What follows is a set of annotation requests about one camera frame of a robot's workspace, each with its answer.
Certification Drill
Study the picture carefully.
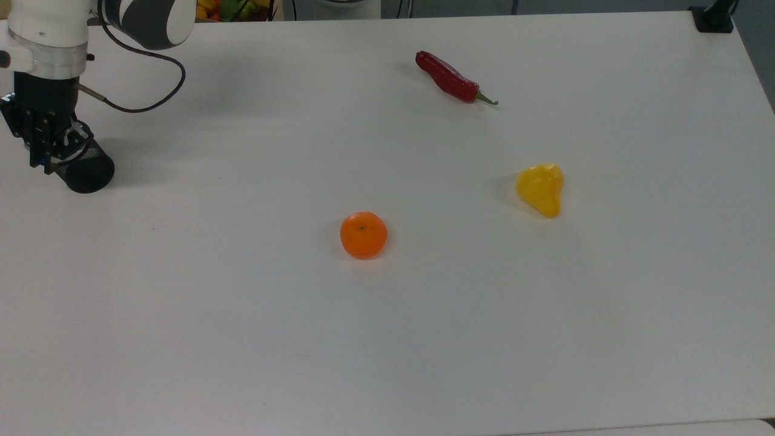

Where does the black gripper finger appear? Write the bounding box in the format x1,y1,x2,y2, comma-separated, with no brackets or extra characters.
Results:
44,120,93,176
0,93,42,169

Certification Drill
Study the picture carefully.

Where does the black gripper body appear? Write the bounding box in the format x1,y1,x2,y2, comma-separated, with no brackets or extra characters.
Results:
13,71,81,133

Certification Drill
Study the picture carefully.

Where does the black mesh pen holder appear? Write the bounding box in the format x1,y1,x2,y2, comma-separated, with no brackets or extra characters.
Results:
53,136,116,194

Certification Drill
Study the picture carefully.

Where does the basket of toy fruits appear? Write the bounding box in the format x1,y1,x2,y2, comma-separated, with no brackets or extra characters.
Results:
196,0,277,22

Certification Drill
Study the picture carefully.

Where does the orange mandarin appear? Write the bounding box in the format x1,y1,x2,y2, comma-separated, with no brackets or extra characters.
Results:
340,211,388,260

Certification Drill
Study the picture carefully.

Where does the red chili pepper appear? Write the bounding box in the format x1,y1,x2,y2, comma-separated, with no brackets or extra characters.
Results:
415,50,499,107

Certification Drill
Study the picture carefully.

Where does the yellow bell pepper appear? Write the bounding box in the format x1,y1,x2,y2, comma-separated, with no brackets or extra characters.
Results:
515,162,565,219

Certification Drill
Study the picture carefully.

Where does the black table clamp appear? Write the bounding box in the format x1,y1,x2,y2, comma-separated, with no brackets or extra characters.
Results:
689,0,740,34

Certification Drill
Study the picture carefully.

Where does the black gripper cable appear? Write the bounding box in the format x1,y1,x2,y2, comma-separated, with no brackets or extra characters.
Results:
77,15,186,114

